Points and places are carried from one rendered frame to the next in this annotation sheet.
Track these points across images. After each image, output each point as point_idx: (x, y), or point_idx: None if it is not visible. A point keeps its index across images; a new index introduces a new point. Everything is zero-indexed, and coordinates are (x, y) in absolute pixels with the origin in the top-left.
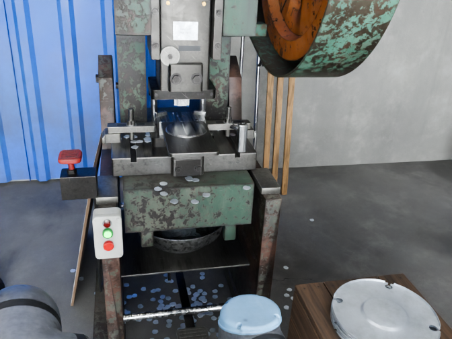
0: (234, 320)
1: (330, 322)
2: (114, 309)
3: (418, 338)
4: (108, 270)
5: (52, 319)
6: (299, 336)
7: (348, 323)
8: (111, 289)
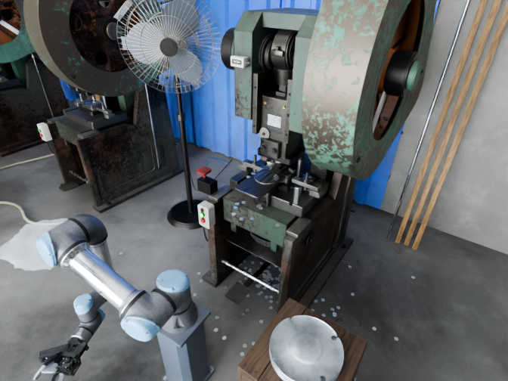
0: (159, 277)
1: None
2: (212, 253)
3: (303, 374)
4: (210, 233)
5: (80, 231)
6: None
7: (278, 334)
8: (211, 243)
